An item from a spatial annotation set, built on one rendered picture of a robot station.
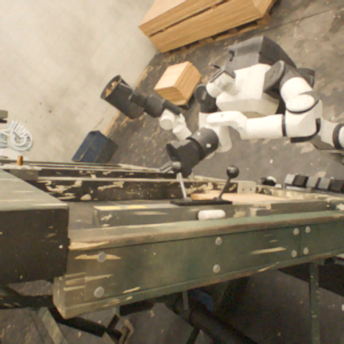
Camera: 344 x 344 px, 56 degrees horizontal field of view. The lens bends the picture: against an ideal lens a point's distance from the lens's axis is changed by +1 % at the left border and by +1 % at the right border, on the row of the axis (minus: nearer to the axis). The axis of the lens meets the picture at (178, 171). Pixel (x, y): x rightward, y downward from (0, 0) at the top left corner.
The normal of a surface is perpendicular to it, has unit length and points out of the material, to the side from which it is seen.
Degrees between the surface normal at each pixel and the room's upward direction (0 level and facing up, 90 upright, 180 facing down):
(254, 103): 82
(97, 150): 90
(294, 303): 0
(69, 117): 90
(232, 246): 90
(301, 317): 0
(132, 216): 90
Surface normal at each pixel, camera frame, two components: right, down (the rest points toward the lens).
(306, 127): 0.42, 0.46
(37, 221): 0.59, 0.09
